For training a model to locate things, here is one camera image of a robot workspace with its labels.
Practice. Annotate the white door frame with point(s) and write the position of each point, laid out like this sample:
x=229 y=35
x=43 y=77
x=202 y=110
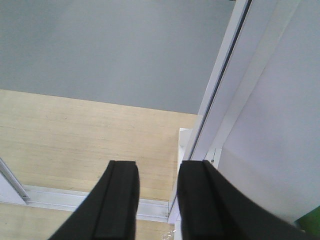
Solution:
x=248 y=23

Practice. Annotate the white side wall panel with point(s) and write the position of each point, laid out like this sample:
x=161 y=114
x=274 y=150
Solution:
x=272 y=153

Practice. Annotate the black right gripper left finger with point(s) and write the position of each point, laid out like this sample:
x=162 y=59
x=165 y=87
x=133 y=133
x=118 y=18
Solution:
x=109 y=211

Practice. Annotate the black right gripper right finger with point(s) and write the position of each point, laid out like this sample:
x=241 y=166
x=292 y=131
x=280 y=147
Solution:
x=211 y=208

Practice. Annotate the white rear support bracket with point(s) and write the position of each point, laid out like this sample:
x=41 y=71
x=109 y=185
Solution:
x=183 y=139

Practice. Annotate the light wooden base board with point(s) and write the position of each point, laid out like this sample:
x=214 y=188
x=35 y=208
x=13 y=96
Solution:
x=66 y=143

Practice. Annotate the white framed sliding glass door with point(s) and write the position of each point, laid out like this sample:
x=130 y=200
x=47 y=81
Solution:
x=11 y=190

